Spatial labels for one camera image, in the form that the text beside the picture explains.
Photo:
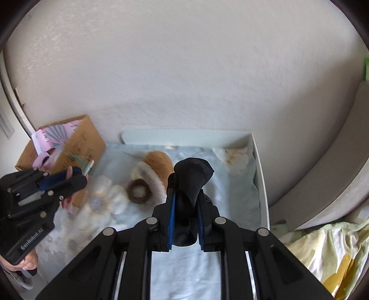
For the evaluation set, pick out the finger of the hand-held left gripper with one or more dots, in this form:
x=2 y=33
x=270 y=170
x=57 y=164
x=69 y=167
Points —
x=72 y=186
x=57 y=178

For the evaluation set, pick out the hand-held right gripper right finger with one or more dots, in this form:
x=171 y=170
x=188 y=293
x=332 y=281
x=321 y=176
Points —
x=201 y=225

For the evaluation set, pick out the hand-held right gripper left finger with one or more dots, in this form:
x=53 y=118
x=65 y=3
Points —
x=173 y=222

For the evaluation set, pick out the pink sock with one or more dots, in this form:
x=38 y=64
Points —
x=68 y=172

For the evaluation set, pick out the cardboard box with pink lining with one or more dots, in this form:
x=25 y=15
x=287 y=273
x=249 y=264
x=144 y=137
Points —
x=83 y=141

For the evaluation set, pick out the black sock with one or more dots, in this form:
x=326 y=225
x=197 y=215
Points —
x=190 y=178

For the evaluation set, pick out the person's left hand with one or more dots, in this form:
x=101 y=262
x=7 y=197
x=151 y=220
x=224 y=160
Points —
x=28 y=261

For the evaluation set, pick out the pink carton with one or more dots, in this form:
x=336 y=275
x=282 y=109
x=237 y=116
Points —
x=39 y=141

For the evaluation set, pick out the floral light blue bedsheet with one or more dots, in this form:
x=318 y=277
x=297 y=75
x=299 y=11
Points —
x=178 y=274

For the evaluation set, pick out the brown and white plush item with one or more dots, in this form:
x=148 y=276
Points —
x=157 y=164

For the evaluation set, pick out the cardboard piece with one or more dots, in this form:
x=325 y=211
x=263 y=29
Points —
x=16 y=96

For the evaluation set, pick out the yellow green floral blanket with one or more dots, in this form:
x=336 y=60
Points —
x=331 y=253

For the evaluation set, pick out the grey cushion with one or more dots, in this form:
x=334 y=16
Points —
x=331 y=173

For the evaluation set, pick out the green and white bag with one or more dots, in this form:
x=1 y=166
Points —
x=366 y=67

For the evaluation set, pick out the white door frame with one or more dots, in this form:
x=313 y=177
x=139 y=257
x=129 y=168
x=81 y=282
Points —
x=11 y=95

